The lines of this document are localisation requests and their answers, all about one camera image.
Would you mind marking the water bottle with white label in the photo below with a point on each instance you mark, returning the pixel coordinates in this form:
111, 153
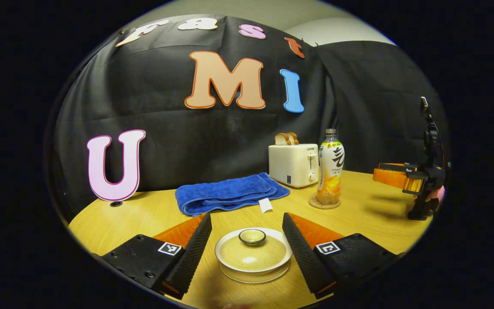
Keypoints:
331, 171

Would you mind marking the toast slice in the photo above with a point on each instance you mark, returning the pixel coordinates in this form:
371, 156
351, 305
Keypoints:
293, 138
281, 139

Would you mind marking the round wooden coaster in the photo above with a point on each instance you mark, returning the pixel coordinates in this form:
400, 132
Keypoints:
313, 203

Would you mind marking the white toaster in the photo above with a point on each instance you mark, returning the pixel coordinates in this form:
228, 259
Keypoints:
292, 165

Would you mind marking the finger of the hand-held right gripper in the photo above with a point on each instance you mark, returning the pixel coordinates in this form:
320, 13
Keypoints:
395, 178
397, 167

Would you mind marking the black table grommet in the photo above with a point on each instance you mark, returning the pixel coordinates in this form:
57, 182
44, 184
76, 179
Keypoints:
116, 204

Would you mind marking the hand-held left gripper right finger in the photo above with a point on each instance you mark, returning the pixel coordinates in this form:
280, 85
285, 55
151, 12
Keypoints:
300, 253

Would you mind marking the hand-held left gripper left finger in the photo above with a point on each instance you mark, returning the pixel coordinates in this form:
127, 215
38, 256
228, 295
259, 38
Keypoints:
193, 253

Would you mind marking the white teacup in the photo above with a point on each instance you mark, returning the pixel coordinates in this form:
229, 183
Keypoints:
225, 264

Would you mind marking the white saucer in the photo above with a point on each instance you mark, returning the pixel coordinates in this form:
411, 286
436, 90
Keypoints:
251, 278

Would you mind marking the blue towel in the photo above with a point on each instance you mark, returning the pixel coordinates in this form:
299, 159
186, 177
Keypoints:
230, 195

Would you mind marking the white teacup lid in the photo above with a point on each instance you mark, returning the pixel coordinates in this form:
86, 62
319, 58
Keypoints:
251, 251

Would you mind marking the black backdrop cloth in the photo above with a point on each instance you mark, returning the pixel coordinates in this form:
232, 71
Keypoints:
165, 120

